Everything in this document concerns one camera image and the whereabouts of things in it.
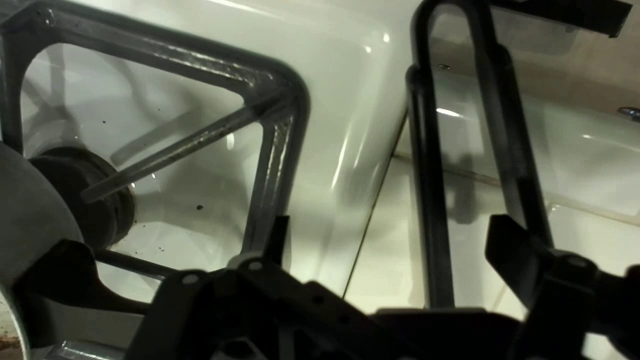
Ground black stove burner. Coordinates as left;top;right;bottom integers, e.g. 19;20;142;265
29;146;137;252

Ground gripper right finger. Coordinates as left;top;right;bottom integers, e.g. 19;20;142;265
485;214;640;360

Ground white stove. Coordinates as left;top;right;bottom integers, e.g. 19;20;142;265
0;0;423;360

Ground dark metal stove grate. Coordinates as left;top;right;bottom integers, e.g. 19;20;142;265
0;0;312;281

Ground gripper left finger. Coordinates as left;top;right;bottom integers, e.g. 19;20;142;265
124;215;401;360

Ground grey pot with black handle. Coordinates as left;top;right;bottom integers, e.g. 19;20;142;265
0;142;153;360

